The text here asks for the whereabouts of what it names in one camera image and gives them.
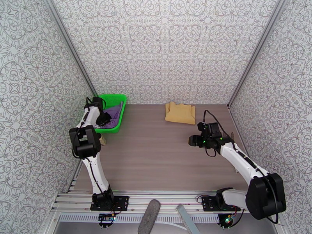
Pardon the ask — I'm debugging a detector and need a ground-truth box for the slotted metal panel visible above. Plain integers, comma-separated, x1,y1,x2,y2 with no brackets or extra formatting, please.
58,214,221,223

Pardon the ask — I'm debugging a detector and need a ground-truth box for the purple t-shirt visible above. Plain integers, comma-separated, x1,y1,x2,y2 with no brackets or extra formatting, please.
102,101,124,130

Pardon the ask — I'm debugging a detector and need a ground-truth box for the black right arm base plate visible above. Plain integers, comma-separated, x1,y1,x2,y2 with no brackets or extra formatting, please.
202,195,242,213

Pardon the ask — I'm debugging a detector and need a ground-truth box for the green plastic laundry basket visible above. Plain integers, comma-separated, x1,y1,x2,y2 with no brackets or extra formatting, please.
94,94,128,135

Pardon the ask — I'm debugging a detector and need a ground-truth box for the aluminium corner post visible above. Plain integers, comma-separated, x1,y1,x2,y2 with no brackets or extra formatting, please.
42,0,99,98
227,0,289,109

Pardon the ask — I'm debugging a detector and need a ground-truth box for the tan garment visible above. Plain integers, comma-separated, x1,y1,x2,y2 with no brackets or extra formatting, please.
165,101,197,125

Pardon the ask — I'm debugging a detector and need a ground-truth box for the grey felt-covered bar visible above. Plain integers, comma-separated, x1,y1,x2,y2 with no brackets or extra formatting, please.
137,199,161,234

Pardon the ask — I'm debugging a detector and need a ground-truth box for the left circuit board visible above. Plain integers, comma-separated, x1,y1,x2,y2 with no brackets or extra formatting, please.
98,213,117,228

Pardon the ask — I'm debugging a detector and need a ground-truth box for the circuit board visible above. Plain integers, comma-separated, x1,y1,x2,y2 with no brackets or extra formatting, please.
217,214,239,229
98,213,117,228

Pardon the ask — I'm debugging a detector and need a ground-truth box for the flat metal bar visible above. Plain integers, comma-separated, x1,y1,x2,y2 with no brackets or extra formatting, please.
176,204,201,234

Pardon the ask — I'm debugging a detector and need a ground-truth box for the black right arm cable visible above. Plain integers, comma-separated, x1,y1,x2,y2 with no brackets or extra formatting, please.
204,110,236,158

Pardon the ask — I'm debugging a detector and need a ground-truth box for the right circuit board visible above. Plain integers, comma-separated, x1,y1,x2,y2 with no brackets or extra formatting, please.
217,214,239,229

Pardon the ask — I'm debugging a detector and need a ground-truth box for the aluminium mounting rail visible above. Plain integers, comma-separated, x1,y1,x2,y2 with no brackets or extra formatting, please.
50,190,280,215

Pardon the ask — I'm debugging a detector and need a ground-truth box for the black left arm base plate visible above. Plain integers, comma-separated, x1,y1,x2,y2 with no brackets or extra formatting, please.
90,195,130,212

